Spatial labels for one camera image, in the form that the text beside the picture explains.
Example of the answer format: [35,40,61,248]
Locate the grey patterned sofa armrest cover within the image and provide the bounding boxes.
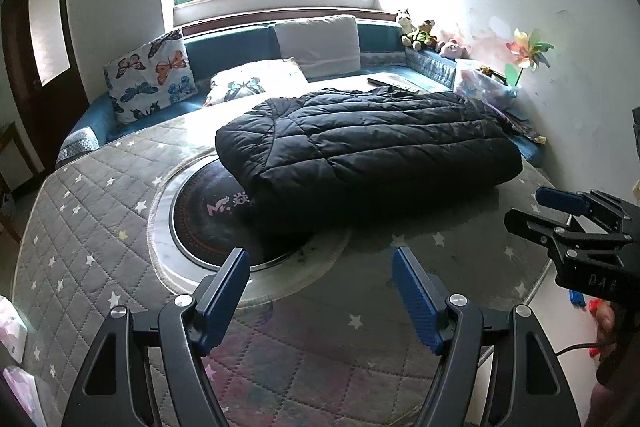
[55,127,103,168]

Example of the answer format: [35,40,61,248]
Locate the black puffer jacket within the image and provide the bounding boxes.
[215,85,524,233]

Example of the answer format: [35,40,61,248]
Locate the brown plush toy green clothes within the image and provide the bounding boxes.
[402,19,438,52]

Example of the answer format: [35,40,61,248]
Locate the wooden shelf cabinet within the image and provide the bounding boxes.
[0,122,31,240]

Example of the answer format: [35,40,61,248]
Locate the person's right hand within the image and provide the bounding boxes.
[596,301,618,360]

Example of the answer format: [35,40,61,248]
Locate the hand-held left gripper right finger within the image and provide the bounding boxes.
[392,247,581,427]

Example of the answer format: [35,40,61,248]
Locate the dark patterned cloth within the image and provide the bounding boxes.
[500,109,548,142]

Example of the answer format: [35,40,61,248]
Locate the round black table inset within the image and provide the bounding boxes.
[147,147,353,308]

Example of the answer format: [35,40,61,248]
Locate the black cable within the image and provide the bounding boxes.
[555,342,608,358]

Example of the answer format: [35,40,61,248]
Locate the brown door with glass panel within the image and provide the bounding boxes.
[0,0,91,172]

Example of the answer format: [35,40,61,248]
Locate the large butterfly print pillow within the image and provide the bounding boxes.
[103,28,199,125]

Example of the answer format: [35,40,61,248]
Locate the teal sofa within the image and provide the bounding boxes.
[55,19,546,168]

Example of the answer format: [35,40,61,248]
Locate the colourful pinwheel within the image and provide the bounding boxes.
[504,28,555,88]

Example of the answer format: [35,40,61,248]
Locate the pink plush toy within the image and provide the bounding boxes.
[437,38,471,60]

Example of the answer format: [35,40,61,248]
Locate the small butterfly print pillow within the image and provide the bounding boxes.
[204,58,309,106]

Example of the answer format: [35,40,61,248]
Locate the white plush toy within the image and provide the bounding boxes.
[396,8,418,38]

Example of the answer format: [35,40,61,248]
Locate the pink white package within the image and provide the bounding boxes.
[0,296,28,365]
[0,364,48,427]

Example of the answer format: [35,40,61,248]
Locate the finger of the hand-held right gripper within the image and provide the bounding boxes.
[535,187,640,235]
[504,208,640,253]

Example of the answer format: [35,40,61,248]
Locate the person's right forearm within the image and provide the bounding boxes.
[590,382,640,427]

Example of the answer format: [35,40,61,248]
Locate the clear plastic bag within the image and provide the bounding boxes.
[452,59,521,110]

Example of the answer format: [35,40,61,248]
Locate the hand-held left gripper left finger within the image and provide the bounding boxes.
[62,248,250,427]

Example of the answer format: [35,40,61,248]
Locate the white cushion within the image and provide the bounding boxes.
[274,14,362,80]

